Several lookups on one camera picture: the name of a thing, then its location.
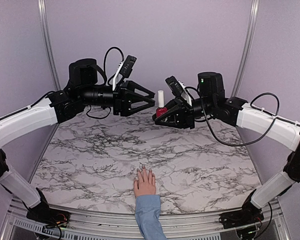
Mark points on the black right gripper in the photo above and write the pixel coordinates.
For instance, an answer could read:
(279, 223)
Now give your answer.
(182, 115)

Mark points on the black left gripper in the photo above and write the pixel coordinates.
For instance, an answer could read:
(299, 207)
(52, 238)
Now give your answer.
(122, 98)

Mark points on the red nail polish bottle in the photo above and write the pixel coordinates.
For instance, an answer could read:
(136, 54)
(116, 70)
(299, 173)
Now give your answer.
(161, 104)

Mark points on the blue shirt sleeve forearm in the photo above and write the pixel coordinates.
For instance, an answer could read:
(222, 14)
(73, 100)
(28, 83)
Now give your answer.
(147, 213)

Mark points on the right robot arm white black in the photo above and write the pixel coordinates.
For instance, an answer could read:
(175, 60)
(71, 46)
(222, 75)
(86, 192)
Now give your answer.
(237, 112)

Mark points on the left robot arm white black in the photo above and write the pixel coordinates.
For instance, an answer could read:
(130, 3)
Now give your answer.
(55, 107)

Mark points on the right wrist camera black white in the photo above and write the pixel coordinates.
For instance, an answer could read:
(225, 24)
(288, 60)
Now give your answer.
(178, 89)

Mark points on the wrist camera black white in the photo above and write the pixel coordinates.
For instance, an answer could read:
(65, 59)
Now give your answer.
(178, 89)
(124, 69)

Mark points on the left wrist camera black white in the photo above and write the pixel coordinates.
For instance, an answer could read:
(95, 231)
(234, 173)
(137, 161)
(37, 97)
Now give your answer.
(124, 69)

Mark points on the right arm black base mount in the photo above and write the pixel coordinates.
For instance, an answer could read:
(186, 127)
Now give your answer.
(248, 214)

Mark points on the left aluminium corner post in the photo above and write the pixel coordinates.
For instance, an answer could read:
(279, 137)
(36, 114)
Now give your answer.
(47, 43)

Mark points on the aluminium corner post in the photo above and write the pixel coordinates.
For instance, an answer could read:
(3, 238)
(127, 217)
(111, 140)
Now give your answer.
(47, 43)
(248, 42)

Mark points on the right aluminium corner post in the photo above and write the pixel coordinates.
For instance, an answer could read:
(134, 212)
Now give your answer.
(248, 42)

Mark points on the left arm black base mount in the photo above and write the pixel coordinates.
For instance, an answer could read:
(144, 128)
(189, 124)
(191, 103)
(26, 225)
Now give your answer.
(45, 214)

